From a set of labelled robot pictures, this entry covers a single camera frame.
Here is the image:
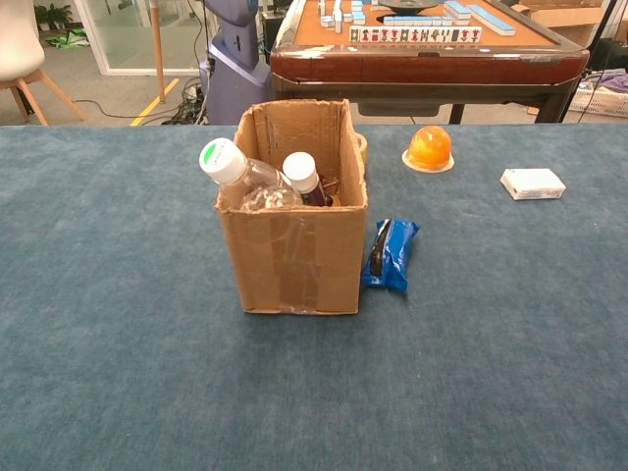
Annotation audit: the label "purple cloth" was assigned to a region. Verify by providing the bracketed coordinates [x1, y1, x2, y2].
[598, 72, 628, 94]

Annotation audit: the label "black tripod stand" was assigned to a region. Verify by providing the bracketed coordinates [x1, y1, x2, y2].
[576, 0, 620, 124]

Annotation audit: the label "large brown cardboard carton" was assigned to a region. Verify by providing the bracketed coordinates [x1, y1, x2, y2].
[512, 0, 612, 48]

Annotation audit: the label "red grape bunch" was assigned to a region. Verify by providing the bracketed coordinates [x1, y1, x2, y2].
[318, 177, 340, 206]

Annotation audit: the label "face-up mahjong tile row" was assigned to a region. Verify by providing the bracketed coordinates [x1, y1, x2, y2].
[348, 26, 484, 44]

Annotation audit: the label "orange jelly cup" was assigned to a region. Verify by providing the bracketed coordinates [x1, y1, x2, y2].
[400, 125, 455, 173]

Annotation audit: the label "blue-backed mahjong tile row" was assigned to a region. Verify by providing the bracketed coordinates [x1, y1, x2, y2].
[383, 15, 455, 27]

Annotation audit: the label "transparent water bottle green label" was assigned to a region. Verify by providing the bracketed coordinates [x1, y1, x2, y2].
[198, 137, 304, 212]

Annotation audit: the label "long blue mahjong tile row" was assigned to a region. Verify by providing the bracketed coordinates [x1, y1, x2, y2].
[467, 4, 517, 36]

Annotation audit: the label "purple white cream tube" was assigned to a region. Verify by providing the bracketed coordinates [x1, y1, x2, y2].
[282, 151, 340, 207]

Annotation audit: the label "beige tape roll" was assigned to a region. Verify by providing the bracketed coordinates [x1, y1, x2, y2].
[355, 131, 369, 176]

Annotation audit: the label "white chair wooden legs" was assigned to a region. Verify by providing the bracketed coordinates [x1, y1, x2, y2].
[0, 0, 89, 127]

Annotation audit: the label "blue snack packet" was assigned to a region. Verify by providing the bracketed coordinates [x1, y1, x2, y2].
[360, 217, 422, 294]

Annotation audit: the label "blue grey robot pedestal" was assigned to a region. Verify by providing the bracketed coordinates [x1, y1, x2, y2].
[198, 0, 273, 127]

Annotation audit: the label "blue table mat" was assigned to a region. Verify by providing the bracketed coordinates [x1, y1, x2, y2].
[0, 124, 628, 471]

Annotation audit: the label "white plastic basket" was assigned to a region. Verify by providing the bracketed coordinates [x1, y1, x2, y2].
[568, 80, 628, 119]

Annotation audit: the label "open cardboard box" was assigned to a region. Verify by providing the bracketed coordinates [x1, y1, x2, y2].
[214, 98, 369, 316]

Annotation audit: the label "brown mahjong table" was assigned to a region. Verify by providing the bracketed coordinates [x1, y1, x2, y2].
[269, 0, 590, 125]

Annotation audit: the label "blue mahjong tile stack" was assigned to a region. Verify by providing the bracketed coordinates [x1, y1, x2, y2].
[318, 0, 367, 34]

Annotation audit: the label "green cloth on floor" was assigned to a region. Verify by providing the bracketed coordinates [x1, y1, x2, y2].
[46, 27, 91, 50]

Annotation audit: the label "small white card box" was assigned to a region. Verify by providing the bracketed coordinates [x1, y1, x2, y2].
[499, 168, 567, 202]

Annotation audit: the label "potted green plant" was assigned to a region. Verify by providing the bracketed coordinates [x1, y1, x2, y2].
[33, 3, 75, 31]

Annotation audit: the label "wooden pole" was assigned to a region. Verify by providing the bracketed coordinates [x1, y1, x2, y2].
[149, 0, 167, 104]

